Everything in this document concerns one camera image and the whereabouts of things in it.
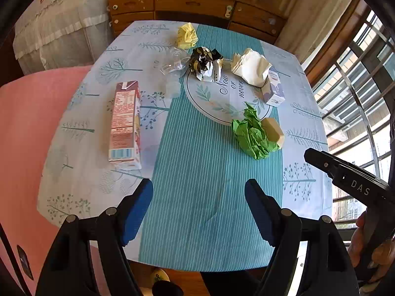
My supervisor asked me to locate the person's right hand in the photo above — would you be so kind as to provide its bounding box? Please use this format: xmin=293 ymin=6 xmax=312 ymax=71
xmin=348 ymin=213 xmax=395 ymax=293

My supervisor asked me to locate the clear plastic packaging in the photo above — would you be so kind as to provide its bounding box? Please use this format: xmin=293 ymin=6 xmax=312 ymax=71
xmin=159 ymin=47 xmax=192 ymax=98

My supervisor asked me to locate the barred window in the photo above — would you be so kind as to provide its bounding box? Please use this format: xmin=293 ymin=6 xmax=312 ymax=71
xmin=301 ymin=0 xmax=395 ymax=232

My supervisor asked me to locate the pink milk carton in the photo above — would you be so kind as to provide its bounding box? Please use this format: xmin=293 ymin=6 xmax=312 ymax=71
xmin=108 ymin=80 xmax=142 ymax=170

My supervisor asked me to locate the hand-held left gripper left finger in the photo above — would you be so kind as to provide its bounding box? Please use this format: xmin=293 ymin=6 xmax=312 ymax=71
xmin=35 ymin=178 xmax=154 ymax=296

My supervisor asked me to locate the person's left leg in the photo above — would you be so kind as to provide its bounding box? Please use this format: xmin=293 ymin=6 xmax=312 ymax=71
xmin=152 ymin=280 xmax=184 ymax=296

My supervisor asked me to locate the green paper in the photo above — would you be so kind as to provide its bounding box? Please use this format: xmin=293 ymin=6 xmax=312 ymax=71
xmin=232 ymin=102 xmax=280 ymax=160

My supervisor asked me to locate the white paper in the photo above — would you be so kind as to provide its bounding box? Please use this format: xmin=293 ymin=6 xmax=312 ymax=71
xmin=230 ymin=48 xmax=273 ymax=87

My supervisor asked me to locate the black white wrapper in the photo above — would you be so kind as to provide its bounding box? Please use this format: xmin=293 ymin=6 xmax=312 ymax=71
xmin=189 ymin=47 xmax=224 ymax=82

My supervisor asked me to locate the pink bed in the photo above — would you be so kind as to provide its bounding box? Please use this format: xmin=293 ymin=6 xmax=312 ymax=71
xmin=0 ymin=65 xmax=139 ymax=296

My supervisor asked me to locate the yellow slipper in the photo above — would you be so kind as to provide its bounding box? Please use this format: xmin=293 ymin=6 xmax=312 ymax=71
xmin=151 ymin=268 xmax=170 ymax=284

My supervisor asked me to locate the person's right leg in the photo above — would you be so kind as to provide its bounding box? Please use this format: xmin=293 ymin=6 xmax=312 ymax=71
xmin=200 ymin=271 xmax=266 ymax=296

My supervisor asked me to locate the yellow paper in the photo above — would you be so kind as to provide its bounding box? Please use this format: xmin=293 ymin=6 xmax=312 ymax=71
xmin=176 ymin=23 xmax=198 ymax=50

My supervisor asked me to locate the blue tree print tablecloth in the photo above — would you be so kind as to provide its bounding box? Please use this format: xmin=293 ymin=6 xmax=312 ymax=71
xmin=36 ymin=20 xmax=334 ymax=273

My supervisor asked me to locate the wooden dresser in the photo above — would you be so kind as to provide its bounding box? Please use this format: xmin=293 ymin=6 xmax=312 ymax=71
xmin=106 ymin=0 xmax=287 ymax=45

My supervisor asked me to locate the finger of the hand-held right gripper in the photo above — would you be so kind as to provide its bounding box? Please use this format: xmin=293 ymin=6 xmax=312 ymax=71
xmin=304 ymin=148 xmax=343 ymax=182

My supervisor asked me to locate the person's leg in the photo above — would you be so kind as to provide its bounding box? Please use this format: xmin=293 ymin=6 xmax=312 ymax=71
xmin=200 ymin=271 xmax=266 ymax=296
xmin=152 ymin=280 xmax=184 ymax=296

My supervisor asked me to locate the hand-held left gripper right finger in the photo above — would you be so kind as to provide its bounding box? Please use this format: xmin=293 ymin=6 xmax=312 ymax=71
xmin=245 ymin=178 xmax=360 ymax=296

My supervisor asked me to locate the white lace cover cloth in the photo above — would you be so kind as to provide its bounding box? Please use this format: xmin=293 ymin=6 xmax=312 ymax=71
xmin=14 ymin=0 xmax=124 ymax=74

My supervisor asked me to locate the small tan box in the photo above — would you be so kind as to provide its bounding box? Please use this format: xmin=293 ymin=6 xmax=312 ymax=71
xmin=261 ymin=117 xmax=284 ymax=147

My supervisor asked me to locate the small white purple box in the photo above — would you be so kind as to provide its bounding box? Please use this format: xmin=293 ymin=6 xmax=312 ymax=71
xmin=262 ymin=67 xmax=286 ymax=107

